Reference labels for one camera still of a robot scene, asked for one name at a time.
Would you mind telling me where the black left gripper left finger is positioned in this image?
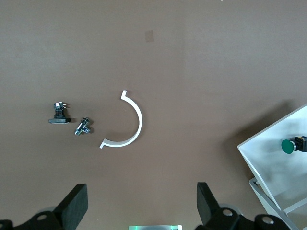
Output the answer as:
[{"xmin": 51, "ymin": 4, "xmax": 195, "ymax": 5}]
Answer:
[{"xmin": 13, "ymin": 184, "xmax": 89, "ymax": 230}]

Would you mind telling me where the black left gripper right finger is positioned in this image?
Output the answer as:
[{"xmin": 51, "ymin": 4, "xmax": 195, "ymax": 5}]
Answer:
[{"xmin": 195, "ymin": 182, "xmax": 240, "ymax": 230}]

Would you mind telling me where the green push button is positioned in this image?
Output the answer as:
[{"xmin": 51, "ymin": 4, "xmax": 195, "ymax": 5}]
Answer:
[{"xmin": 281, "ymin": 135, "xmax": 307, "ymax": 154}]

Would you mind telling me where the small metal fitting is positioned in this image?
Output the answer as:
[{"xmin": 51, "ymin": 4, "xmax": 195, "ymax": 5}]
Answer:
[{"xmin": 74, "ymin": 116, "xmax": 93, "ymax": 137}]

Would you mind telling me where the white plastic arc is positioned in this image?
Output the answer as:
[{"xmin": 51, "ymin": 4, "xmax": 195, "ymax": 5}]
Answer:
[{"xmin": 99, "ymin": 90, "xmax": 143, "ymax": 149}]

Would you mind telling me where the black switch part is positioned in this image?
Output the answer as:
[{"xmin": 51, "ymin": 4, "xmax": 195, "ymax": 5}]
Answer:
[{"xmin": 48, "ymin": 102, "xmax": 71, "ymax": 125}]

